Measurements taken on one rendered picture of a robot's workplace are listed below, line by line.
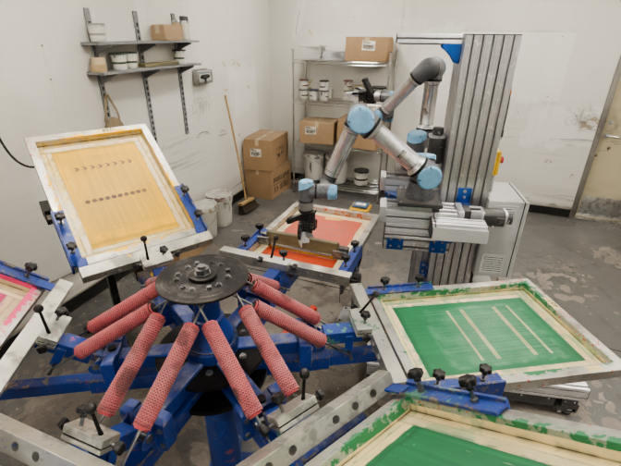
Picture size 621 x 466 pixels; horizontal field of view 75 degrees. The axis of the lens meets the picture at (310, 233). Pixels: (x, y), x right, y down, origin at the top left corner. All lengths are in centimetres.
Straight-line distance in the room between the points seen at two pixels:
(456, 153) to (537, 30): 331
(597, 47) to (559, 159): 121
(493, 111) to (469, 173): 33
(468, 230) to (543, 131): 358
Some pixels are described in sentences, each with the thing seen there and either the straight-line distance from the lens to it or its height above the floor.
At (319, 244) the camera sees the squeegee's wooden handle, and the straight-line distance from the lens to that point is 212.
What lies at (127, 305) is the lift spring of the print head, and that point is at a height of 119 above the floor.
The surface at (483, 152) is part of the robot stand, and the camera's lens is 233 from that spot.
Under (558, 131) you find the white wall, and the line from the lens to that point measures 562.
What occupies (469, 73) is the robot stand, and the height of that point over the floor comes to 186.
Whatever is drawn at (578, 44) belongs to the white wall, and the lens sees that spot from 552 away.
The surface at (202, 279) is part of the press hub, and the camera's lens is 135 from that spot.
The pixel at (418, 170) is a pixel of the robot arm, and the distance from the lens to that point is 197.
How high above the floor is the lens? 203
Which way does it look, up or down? 26 degrees down
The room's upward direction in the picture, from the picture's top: 1 degrees clockwise
